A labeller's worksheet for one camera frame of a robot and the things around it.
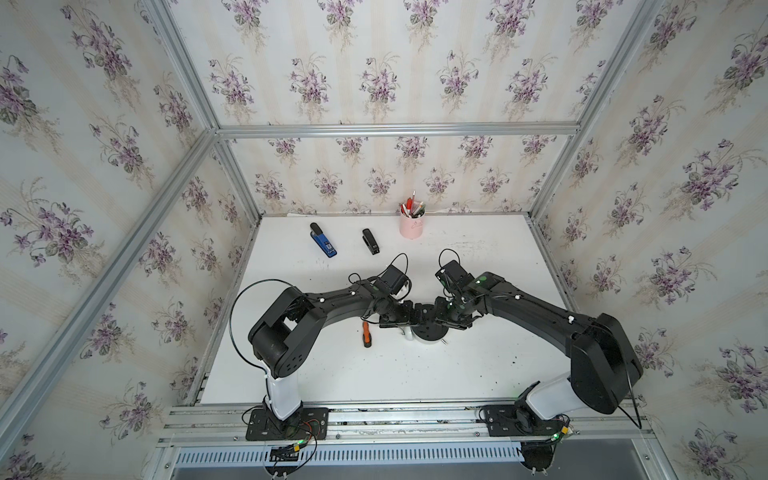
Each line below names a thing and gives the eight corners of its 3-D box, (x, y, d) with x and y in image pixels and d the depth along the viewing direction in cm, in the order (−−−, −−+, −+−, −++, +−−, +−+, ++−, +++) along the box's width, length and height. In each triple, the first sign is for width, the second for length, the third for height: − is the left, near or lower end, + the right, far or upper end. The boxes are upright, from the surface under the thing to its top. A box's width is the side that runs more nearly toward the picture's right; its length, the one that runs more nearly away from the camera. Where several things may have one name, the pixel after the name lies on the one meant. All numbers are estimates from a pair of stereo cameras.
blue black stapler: (329, 259, 108) (327, 252, 105) (309, 232, 117) (306, 225, 113) (338, 255, 109) (336, 247, 106) (317, 228, 118) (315, 221, 115)
